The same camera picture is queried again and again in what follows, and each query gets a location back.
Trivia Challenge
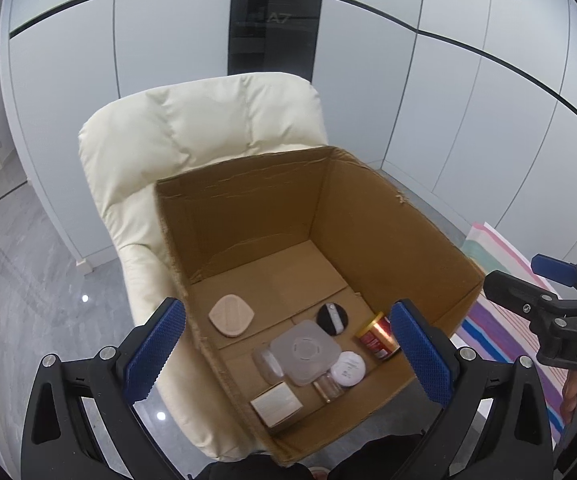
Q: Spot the white round jar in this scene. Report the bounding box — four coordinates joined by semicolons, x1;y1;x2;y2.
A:
329;351;367;387

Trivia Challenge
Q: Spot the beige cube box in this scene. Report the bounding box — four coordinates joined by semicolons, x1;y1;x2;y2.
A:
250;381;303;428

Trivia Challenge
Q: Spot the small clear bottle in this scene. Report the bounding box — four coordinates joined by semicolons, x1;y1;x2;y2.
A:
252;347;285;383

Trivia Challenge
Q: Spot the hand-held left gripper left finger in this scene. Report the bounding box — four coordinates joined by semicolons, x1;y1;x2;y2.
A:
21;297;188;480

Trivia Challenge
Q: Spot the small pink bottle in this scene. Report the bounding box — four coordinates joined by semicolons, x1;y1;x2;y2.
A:
313;375;344;405

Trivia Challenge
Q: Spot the beige rounded square compact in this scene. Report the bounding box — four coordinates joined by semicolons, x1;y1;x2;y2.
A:
208;294;255;338

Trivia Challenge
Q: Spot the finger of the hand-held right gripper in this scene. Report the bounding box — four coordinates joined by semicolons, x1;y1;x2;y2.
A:
532;254;577;301
485;270;569;331

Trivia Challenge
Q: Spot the red jar with yellow lid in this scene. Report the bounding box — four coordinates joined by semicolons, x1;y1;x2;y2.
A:
357;311;402;361

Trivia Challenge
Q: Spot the cream padded armchair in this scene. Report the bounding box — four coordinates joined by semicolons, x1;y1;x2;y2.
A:
78;72;329;461

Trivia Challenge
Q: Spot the black round powder puff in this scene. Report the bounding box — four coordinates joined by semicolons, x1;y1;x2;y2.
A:
316;302;349;336

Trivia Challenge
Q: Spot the striped colourful cloth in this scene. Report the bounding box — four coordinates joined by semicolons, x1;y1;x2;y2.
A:
456;222;569;436

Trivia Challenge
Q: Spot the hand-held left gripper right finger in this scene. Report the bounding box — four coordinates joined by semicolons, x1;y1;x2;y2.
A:
390;298;555;480

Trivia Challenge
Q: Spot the brown cardboard box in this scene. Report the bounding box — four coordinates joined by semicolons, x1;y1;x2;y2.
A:
154;145;487;466

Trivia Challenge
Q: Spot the translucent square container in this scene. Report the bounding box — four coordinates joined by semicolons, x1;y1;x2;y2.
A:
268;320;342;387

